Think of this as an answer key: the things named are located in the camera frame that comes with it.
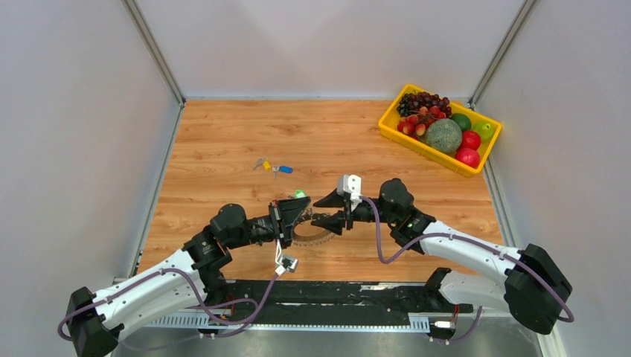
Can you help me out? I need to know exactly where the yellow plastic bin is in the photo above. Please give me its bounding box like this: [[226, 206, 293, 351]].
[[378, 84, 502, 177]]

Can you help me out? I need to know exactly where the light green apple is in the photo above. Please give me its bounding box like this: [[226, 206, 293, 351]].
[[472, 121, 496, 142]]

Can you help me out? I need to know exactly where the red apple upper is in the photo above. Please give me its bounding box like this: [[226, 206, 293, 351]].
[[460, 130, 481, 150]]

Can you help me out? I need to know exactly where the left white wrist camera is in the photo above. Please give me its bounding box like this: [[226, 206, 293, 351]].
[[275, 240, 298, 276]]

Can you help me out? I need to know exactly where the green netted melon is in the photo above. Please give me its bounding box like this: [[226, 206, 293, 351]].
[[425, 118, 462, 154]]

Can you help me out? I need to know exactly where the red apple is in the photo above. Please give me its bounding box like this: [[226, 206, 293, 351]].
[[455, 147, 481, 168], [460, 130, 481, 150]]

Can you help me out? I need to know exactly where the yellow tag key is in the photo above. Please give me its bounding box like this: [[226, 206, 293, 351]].
[[253, 157, 272, 171]]

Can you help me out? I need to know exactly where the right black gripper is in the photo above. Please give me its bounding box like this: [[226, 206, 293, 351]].
[[311, 187, 398, 235]]

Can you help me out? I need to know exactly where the red apple lower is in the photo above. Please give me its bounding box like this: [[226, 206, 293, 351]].
[[455, 147, 481, 168]]

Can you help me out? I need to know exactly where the dark green lime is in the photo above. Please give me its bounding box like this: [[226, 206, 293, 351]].
[[450, 113, 472, 132]]

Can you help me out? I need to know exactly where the dark grape bunch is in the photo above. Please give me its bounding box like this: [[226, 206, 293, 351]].
[[395, 91, 452, 118]]

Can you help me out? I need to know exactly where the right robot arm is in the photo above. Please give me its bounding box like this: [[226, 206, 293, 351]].
[[312, 175, 575, 335]]

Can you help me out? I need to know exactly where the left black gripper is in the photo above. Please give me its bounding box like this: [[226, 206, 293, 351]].
[[226, 197, 310, 250]]

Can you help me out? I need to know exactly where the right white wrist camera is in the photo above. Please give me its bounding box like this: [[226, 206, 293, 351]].
[[336, 175, 362, 212]]

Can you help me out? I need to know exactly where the red cherry bunch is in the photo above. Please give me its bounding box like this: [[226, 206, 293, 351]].
[[397, 106, 450, 138]]

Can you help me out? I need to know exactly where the blue tag key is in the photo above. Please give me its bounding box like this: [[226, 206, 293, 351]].
[[272, 165, 293, 179]]

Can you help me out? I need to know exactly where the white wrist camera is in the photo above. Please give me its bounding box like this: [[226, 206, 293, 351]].
[[336, 175, 362, 212], [275, 240, 298, 276]]

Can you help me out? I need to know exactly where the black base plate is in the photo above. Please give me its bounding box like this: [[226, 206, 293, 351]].
[[205, 280, 473, 327]]

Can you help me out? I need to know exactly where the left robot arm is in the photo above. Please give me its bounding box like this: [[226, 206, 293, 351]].
[[57, 196, 311, 356]]

